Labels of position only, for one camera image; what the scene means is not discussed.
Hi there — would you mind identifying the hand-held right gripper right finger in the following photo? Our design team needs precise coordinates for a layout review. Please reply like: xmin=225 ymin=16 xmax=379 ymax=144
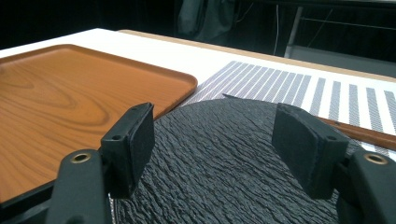
xmin=271 ymin=102 xmax=350 ymax=200

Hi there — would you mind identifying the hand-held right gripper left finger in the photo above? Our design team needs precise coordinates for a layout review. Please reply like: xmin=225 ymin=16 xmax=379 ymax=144
xmin=100 ymin=102 xmax=156 ymax=200

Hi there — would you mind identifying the wooden-handled table knife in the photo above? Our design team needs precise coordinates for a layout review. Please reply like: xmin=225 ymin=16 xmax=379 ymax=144
xmin=222 ymin=92 xmax=396 ymax=152

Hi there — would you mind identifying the black textured slate plate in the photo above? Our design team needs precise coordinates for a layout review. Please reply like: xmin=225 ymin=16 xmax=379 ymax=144
xmin=113 ymin=96 xmax=363 ymax=224

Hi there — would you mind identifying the brown wooden tray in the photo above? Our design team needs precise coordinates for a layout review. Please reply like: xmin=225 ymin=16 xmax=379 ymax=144
xmin=0 ymin=43 xmax=199 ymax=204

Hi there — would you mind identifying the grey striped placemat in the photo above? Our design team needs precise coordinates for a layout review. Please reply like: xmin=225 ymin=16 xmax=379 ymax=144
xmin=107 ymin=60 xmax=396 ymax=224

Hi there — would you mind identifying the dark hanging cloth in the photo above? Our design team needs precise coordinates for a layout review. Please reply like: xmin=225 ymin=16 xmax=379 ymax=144
xmin=177 ymin=0 xmax=238 ymax=45

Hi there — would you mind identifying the white metal desk frame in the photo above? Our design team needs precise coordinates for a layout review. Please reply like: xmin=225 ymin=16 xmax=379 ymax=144
xmin=283 ymin=5 xmax=396 ymax=78

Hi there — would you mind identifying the thin white cable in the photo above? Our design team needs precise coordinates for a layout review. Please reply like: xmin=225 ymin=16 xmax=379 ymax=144
xmin=273 ymin=3 xmax=280 ymax=56

